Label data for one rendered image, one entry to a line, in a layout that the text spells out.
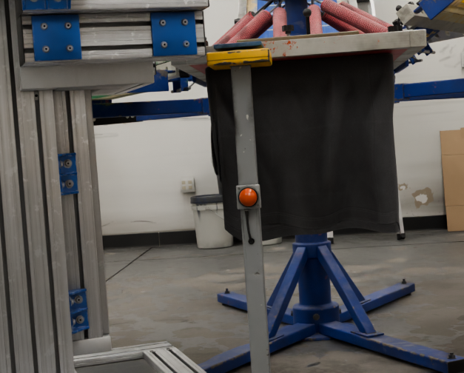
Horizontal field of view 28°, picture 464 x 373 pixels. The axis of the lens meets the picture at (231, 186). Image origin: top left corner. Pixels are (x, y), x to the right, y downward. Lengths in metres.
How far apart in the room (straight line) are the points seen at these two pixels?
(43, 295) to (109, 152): 5.09
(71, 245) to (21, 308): 0.17
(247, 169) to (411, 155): 5.00
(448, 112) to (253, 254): 5.06
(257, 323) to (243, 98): 0.48
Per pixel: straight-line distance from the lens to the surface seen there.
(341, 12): 3.42
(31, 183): 1.95
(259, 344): 2.00
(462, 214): 6.82
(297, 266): 3.48
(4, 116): 1.95
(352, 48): 2.15
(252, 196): 1.91
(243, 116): 1.95
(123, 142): 7.00
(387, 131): 2.24
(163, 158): 6.95
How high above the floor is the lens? 0.78
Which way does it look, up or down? 3 degrees down
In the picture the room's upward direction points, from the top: 4 degrees counter-clockwise
